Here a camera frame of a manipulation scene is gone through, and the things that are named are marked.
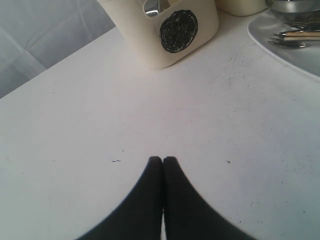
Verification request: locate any cream bin with circle mark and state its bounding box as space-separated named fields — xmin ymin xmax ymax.
xmin=99 ymin=0 xmax=219 ymax=69

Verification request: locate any right wooden chopstick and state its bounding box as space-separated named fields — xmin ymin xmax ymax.
xmin=285 ymin=30 xmax=320 ymax=37

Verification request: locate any steel mug with band handle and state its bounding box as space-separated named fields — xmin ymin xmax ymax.
xmin=143 ymin=0 xmax=162 ymax=17

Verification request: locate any stainless steel fork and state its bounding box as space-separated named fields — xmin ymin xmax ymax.
xmin=267 ymin=31 xmax=320 ymax=50

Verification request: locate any stainless steel bowl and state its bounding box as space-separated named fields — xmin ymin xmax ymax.
xmin=265 ymin=0 xmax=320 ymax=26

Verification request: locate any white square plate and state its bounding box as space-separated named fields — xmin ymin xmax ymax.
xmin=247 ymin=10 xmax=320 ymax=80

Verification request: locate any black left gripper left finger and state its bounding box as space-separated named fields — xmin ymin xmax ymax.
xmin=79 ymin=156 xmax=164 ymax=240

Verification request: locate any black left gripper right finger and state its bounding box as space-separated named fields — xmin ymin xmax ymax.
xmin=163 ymin=156 xmax=253 ymax=240

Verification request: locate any cream bin with triangle mark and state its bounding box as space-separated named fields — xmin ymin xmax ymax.
xmin=215 ymin=0 xmax=267 ymax=17

